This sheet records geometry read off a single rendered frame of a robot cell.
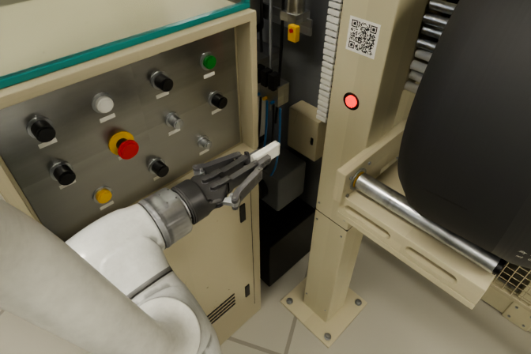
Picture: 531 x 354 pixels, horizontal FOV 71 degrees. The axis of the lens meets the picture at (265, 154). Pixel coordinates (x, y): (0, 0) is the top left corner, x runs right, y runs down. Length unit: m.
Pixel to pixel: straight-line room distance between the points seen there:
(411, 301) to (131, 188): 1.35
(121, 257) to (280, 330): 1.19
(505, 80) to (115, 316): 0.52
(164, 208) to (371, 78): 0.52
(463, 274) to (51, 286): 0.76
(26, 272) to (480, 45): 0.55
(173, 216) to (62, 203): 0.28
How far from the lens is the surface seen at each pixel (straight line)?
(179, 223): 0.62
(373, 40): 0.84
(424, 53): 1.27
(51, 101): 0.72
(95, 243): 0.59
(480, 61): 0.57
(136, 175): 0.87
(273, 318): 1.72
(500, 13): 0.59
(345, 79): 0.92
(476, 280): 0.90
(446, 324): 1.86
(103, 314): 0.38
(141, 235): 0.60
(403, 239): 0.91
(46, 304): 0.34
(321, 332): 1.70
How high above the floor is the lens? 1.55
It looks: 41 degrees down
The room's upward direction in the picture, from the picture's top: straight up
